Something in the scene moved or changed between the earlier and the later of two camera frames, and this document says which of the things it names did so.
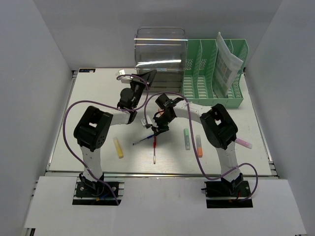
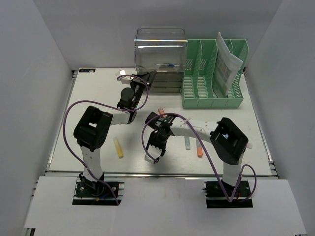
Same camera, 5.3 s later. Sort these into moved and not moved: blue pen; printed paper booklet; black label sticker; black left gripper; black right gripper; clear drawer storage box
Moved: black right gripper; blue pen
Not moved: black label sticker; black left gripper; clear drawer storage box; printed paper booklet
